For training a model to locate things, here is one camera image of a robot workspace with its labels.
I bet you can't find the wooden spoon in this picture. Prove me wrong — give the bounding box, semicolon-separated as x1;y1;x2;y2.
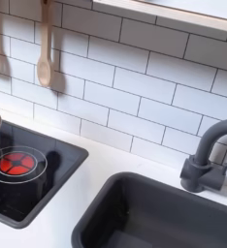
36;0;54;88

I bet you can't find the dark grey tap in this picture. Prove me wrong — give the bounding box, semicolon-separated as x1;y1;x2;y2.
179;117;227;194

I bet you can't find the dark grey sink basin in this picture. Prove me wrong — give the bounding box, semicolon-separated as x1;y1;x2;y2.
71;171;227;248

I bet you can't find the red stove burner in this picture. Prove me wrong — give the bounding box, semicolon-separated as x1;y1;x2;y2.
0;152;36;176

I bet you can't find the black toy stove top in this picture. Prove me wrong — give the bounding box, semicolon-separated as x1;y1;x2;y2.
0;119;90;230

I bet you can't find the white wooden shelf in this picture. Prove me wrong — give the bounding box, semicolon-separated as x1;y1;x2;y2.
91;0;227;34

